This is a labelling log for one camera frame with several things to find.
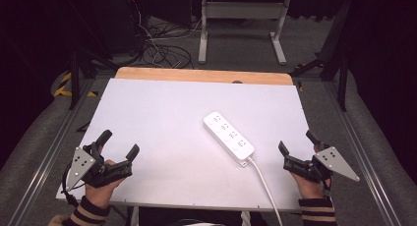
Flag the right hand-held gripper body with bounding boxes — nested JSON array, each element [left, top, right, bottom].
[[283, 143, 361, 184]]

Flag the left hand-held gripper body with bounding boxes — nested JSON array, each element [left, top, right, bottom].
[[66, 143, 134, 192]]

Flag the white power strip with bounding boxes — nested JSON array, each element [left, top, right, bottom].
[[203, 111, 256, 168]]

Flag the person's left hand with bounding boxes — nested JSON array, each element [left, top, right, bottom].
[[84, 177, 126, 209]]

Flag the person's right hand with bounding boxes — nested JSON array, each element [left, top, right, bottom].
[[289, 172, 328, 201]]

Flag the white board sheet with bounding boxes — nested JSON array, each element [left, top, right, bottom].
[[55, 78, 317, 212]]

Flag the black metal stand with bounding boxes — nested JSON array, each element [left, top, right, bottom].
[[67, 48, 116, 111], [289, 0, 352, 113]]

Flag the yellow black hazard tape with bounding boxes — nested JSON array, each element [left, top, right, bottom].
[[53, 72, 99, 98]]

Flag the person's dark clothed legs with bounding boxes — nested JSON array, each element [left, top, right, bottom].
[[137, 207, 264, 226]]

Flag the grey metal floor rail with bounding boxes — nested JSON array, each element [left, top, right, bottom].
[[323, 80, 402, 226], [6, 78, 96, 226]]

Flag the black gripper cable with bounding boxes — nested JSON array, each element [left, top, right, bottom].
[[61, 162, 81, 208]]

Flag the white power strip cable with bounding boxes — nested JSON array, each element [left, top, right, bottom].
[[246, 156, 285, 226]]

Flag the tangle of floor cables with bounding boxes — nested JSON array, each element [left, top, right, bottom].
[[129, 0, 205, 70]]

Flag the white metal table frame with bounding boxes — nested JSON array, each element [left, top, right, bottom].
[[198, 0, 292, 66]]

